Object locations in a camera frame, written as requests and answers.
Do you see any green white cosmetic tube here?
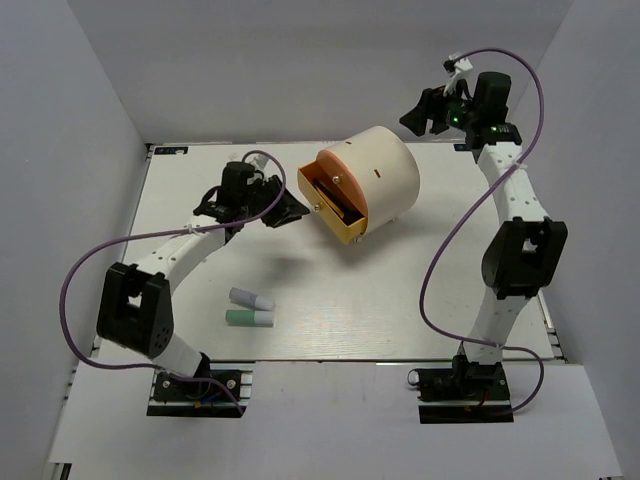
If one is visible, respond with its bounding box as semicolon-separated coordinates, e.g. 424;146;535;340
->
225;310;275;327

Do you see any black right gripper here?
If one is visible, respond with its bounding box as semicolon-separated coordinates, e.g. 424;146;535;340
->
398;79;479;137

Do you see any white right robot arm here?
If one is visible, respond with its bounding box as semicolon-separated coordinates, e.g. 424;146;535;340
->
400;72;568;399

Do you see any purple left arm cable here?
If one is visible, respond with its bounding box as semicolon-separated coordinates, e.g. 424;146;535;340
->
58;150;289;416

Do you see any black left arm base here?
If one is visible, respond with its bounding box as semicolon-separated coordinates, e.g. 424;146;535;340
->
146;362;255;419

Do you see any black fan makeup brush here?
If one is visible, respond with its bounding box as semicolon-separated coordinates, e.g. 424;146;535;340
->
312;179;363;225

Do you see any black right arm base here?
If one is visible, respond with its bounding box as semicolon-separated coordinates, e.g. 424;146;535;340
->
407;354;514;425

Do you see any lilac white cosmetic tube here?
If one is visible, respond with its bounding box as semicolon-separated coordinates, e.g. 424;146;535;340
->
229;287;276;311

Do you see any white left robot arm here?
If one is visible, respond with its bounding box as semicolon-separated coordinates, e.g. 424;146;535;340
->
97;161;310;399

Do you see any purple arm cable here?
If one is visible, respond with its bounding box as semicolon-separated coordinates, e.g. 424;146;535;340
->
418;47;546;414
58;150;289;416

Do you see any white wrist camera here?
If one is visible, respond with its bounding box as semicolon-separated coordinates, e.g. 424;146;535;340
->
443;53;473;96
249;154;270;171

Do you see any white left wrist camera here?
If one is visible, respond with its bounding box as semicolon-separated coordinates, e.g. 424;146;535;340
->
249;154;270;171

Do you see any cream round drawer organizer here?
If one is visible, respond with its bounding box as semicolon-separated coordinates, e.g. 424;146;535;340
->
323;126;420;234

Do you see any yellow organizer drawer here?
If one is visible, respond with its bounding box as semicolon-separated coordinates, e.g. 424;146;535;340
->
297;161;368;244

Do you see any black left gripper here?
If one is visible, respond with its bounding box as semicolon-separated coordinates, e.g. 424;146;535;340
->
240;174;310;229

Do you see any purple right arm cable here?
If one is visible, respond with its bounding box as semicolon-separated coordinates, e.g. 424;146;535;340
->
418;47;546;414

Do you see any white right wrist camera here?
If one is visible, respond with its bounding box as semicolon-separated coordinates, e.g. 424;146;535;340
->
443;53;473;96

